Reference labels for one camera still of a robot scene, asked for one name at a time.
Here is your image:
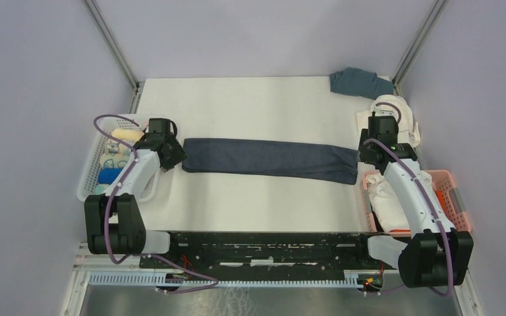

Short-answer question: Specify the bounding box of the white plastic basket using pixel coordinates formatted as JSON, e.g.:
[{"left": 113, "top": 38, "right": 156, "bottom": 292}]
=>
[{"left": 77, "top": 114, "right": 161, "bottom": 202}]

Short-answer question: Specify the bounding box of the dark blue towel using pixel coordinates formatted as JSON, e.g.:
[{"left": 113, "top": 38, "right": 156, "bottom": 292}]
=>
[{"left": 182, "top": 138, "right": 358, "bottom": 185}]

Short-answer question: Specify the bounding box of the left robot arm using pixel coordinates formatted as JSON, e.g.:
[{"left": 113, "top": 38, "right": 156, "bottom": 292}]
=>
[{"left": 84, "top": 118, "right": 187, "bottom": 268}]

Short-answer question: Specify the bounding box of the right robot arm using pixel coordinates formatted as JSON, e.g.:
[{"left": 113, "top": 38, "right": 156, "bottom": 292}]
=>
[{"left": 354, "top": 115, "right": 474, "bottom": 296}]

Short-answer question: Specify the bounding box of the cream white towel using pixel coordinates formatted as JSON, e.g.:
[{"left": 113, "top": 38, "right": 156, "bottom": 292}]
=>
[{"left": 355, "top": 95, "right": 420, "bottom": 147}]

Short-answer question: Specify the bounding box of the patterned rolled towel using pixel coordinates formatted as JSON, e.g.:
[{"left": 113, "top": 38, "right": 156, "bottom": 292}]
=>
[
  {"left": 99, "top": 153, "right": 130, "bottom": 169},
  {"left": 104, "top": 140, "right": 132, "bottom": 157}
]

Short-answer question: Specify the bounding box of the teal blue towel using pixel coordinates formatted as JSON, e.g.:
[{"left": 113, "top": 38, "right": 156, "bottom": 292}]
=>
[{"left": 329, "top": 67, "right": 395, "bottom": 100}]

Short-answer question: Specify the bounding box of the blue rolled towel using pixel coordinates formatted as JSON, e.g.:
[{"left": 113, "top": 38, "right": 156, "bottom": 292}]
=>
[{"left": 97, "top": 168, "right": 123, "bottom": 185}]

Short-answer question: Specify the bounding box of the pink plastic basket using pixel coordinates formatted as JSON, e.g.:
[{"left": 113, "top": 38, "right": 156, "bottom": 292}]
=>
[{"left": 360, "top": 170, "right": 472, "bottom": 237}]

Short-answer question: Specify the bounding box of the orange item in basket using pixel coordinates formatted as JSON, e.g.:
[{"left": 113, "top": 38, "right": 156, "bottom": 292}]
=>
[{"left": 434, "top": 190, "right": 447, "bottom": 211}]

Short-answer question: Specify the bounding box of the white towel in basket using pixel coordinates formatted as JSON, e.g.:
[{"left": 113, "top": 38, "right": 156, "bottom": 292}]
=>
[{"left": 361, "top": 171, "right": 410, "bottom": 236}]

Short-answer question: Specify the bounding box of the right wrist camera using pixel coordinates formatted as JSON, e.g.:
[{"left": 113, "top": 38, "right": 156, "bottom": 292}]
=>
[{"left": 370, "top": 107, "right": 398, "bottom": 119}]

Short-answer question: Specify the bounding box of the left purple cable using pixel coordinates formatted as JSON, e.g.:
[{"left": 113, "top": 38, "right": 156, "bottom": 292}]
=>
[{"left": 93, "top": 114, "right": 220, "bottom": 295}]

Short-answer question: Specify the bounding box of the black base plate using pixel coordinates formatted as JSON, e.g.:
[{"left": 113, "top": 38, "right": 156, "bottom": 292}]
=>
[{"left": 164, "top": 232, "right": 391, "bottom": 281}]

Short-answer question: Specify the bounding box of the white cable duct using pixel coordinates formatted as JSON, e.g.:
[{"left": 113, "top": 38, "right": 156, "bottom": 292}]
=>
[{"left": 88, "top": 272, "right": 363, "bottom": 290}]

